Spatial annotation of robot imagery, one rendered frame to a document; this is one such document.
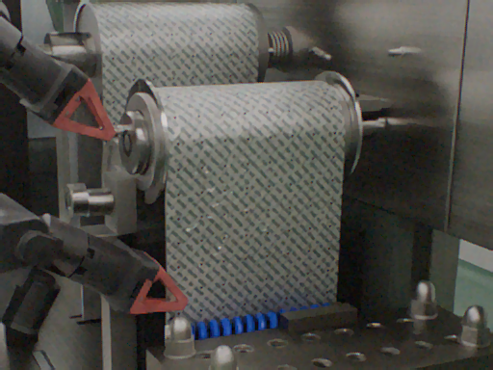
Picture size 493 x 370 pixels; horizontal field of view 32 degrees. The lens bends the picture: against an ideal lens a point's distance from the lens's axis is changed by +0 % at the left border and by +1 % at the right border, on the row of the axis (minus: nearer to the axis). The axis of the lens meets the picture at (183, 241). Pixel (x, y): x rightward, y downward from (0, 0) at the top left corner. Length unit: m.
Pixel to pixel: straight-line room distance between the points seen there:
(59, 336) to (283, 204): 0.48
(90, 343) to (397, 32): 0.64
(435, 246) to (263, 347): 0.46
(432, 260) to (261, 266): 0.40
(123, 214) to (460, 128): 0.41
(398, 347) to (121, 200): 0.37
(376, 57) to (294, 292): 0.33
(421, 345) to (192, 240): 0.29
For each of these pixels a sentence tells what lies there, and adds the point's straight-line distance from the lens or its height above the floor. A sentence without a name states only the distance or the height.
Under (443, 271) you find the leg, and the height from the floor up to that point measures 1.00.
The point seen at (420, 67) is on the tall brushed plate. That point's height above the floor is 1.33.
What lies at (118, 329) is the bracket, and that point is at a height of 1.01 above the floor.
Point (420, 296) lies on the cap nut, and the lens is 1.12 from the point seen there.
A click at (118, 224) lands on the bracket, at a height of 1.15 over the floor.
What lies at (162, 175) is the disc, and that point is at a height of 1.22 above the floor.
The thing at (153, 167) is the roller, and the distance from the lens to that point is 0.99.
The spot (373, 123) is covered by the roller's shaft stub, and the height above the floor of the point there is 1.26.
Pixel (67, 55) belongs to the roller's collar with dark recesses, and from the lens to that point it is 1.23.
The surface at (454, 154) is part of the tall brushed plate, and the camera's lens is 1.07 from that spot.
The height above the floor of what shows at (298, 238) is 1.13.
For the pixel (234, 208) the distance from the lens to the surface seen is 1.03.
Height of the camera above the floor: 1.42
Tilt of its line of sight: 16 degrees down
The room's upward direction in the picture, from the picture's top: straight up
